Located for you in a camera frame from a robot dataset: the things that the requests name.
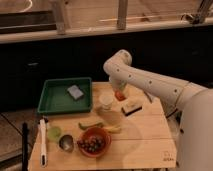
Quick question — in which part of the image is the red apple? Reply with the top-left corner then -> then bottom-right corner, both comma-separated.
115,91 -> 126,101

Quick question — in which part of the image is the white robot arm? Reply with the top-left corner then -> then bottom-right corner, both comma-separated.
103,49 -> 213,171

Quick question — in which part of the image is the white paper cup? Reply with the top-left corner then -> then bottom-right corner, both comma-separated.
99,93 -> 113,110

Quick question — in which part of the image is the small metal cup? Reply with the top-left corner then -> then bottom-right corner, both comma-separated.
59,135 -> 74,152

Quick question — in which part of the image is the light green small cup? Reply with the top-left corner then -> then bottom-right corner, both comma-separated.
47,127 -> 61,142

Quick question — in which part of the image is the grey folded cloth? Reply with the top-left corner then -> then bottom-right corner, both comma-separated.
144,91 -> 154,103

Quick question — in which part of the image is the grey blue sponge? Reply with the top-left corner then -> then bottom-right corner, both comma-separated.
67,85 -> 84,100

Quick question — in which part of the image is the yellow banana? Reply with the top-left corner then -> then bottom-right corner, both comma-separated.
104,126 -> 122,134

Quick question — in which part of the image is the wooden table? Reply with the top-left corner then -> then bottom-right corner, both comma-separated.
28,82 -> 176,171

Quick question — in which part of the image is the orange bowl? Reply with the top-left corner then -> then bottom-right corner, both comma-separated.
77,127 -> 111,158

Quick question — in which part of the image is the green plastic tray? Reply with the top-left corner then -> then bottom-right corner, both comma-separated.
37,77 -> 93,115

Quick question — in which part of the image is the dark grapes bunch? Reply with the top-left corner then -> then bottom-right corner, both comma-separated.
77,137 -> 105,152

